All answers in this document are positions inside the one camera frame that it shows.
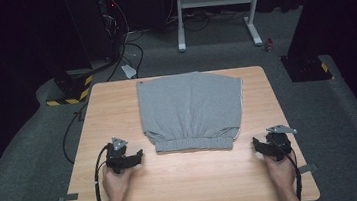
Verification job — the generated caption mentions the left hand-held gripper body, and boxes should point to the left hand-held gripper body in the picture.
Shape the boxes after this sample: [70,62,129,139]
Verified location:
[103,135,132,176]

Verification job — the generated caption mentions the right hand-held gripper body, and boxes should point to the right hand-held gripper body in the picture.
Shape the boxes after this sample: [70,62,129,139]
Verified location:
[264,121,301,163]

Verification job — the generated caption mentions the grey sweatpants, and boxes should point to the grey sweatpants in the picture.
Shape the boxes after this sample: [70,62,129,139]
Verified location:
[135,67,250,159]

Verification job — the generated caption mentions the person's left hand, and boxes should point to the person's left hand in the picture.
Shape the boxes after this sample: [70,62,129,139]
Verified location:
[100,164,138,201]

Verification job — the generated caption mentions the person's right hand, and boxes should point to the person's right hand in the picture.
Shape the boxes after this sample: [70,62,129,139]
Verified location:
[262,150,299,193]

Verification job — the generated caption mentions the grey tape strip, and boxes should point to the grey tape strip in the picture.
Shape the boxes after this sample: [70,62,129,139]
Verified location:
[57,192,80,201]
[297,162,319,175]

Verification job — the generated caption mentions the black stand with hazard stripes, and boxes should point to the black stand with hazard stripes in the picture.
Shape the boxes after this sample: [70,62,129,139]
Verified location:
[21,0,97,110]
[274,0,357,85]

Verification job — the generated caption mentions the grey paper scrap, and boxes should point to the grey paper scrap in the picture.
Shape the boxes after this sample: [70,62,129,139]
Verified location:
[121,63,139,80]

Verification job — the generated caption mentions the dark equipment rack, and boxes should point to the dark equipment rack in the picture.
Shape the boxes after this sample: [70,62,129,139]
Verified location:
[94,0,131,63]

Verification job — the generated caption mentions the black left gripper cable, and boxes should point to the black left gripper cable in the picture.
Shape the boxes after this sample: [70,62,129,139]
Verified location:
[90,143,116,201]

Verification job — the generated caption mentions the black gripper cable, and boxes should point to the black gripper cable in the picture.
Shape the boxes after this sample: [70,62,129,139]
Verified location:
[283,141,306,201]
[90,143,116,201]

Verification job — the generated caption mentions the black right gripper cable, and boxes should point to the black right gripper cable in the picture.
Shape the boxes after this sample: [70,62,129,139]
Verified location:
[283,141,306,201]

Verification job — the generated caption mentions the black looped floor cable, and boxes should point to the black looped floor cable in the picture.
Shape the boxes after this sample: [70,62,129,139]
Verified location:
[102,39,148,83]

